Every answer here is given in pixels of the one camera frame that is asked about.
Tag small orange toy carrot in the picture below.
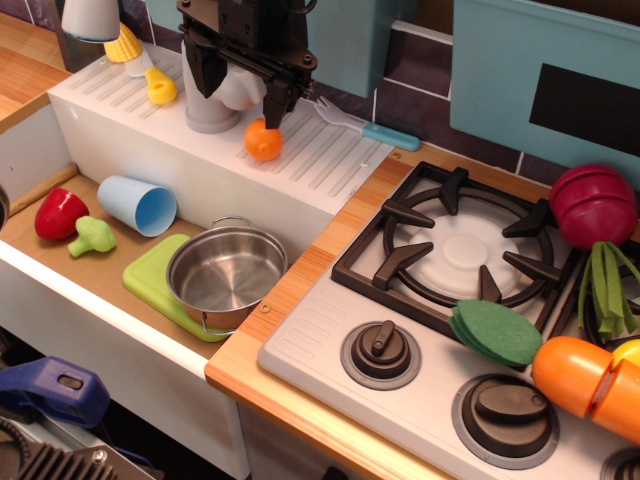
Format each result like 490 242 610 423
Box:
244 118 284 162

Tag black stove knob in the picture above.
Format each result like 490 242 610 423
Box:
340 320 422 391
451 374 560 470

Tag grey toy stovetop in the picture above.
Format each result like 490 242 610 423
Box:
258 163 639 479

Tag blue clamp handle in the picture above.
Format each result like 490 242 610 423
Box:
1 356 111 428

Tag white toy sink basin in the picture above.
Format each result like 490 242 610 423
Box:
1 59 390 479

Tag light blue plastic cup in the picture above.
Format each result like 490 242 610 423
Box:
97 176 177 238

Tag white toy faucet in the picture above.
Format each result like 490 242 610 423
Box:
181 44 266 134

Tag stainless steel toy pot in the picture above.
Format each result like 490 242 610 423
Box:
166 216 289 335

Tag green felt carrot leaves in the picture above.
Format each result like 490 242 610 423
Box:
448 300 543 368

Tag red toy bell pepper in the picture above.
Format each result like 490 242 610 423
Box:
34 187 89 240

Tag yellow toy pear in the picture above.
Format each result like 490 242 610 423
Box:
145 67 178 105

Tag yellow toy vegetable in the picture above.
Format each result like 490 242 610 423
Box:
612 339 640 370

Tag black stove burner grate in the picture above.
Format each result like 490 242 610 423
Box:
331 162 578 337

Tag white fork blue handle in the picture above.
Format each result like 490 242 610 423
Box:
315 97 421 151

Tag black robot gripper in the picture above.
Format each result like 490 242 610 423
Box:
176 1 317 130

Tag white lamp shade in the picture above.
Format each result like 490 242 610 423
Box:
61 0 120 43

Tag large orange toy carrot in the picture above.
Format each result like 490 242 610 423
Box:
531 336 639 444

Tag teal toy microwave cabinet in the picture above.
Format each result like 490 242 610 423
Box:
450 1 639 185

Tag dark red toy beet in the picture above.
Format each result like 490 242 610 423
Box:
550 164 639 251

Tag yellow toy corn cob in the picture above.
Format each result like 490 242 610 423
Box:
103 23 142 63

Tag black left stove knob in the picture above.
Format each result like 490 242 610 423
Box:
340 320 422 391

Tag green felt beet stems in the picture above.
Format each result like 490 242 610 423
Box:
577 241 639 344

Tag green toy broccoli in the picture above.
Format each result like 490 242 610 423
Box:
68 216 117 258

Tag black middle stove knob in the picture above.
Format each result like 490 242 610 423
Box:
451 374 560 470

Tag green plastic cutting board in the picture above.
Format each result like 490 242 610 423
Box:
122 234 233 343

